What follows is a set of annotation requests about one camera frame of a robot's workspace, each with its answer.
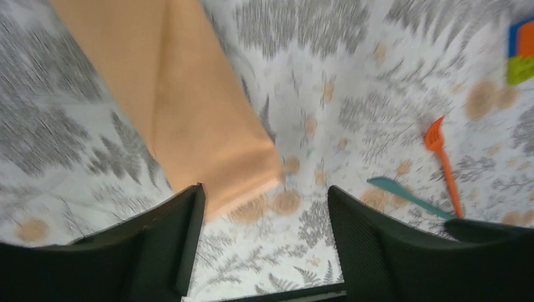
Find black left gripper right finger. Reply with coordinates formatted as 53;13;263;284
327;186;533;301

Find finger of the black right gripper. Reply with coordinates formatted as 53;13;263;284
443;218;533;246

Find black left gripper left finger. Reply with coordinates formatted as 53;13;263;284
1;184;205;301

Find orange plastic fork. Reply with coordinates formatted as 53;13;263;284
424;116;463;218

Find peach satin napkin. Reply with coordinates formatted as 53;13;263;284
51;0;284;220

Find floral patterned table mat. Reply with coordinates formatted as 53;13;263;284
1;1;533;301

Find colourful toy brick pile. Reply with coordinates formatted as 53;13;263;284
507;18;533;85

